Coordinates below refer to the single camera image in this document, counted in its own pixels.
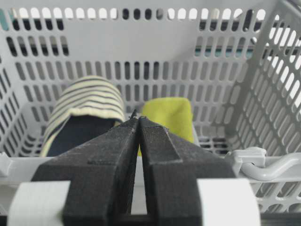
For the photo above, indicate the striped cream navy cloth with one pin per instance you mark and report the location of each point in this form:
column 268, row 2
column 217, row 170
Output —
column 86, row 109

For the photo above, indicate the grey basket handle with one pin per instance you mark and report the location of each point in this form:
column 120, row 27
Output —
column 253, row 163

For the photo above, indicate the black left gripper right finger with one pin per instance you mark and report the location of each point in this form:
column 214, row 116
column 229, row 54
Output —
column 186, row 185

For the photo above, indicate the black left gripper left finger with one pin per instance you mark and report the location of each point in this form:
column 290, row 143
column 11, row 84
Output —
column 89, row 185

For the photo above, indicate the grey plastic shopping basket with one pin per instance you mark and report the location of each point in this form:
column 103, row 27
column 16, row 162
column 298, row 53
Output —
column 238, row 62

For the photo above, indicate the yellow cloth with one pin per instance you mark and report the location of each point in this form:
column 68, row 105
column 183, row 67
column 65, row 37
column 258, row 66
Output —
column 162, row 117

